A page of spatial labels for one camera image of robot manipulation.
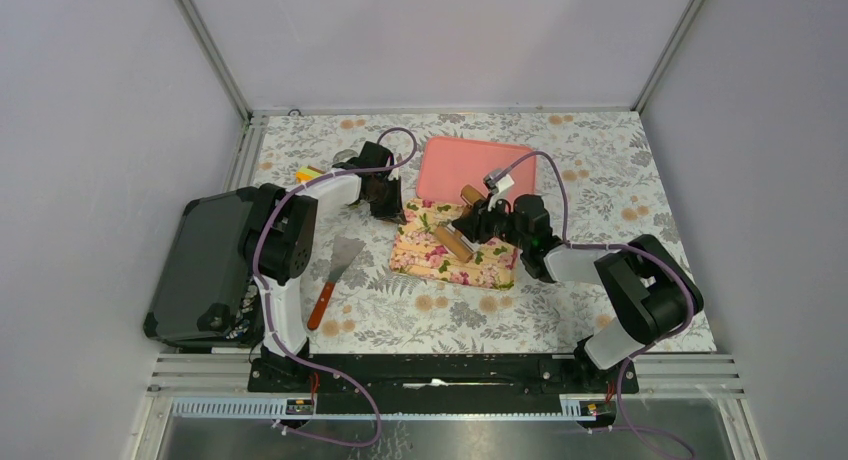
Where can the pink plastic tray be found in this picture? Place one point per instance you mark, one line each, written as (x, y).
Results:
(449, 164)

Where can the floral cutting board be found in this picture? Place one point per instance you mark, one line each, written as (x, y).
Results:
(417, 251)

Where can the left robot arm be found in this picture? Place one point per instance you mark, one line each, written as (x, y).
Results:
(279, 238)

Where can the orange green toy block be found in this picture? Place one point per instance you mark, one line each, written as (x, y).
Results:
(306, 174)

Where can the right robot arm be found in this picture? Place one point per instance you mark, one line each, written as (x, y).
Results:
(652, 296)

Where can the wooden double-ended roller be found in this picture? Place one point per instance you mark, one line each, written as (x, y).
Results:
(456, 235)

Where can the metal scraper red handle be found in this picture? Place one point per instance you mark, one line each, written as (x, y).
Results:
(344, 252)

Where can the black case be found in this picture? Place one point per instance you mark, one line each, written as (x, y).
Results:
(198, 301)

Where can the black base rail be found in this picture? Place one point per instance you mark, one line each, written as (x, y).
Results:
(439, 384)

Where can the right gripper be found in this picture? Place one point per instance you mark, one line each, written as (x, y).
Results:
(476, 227)

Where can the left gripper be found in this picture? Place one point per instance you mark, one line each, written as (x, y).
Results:
(392, 212)

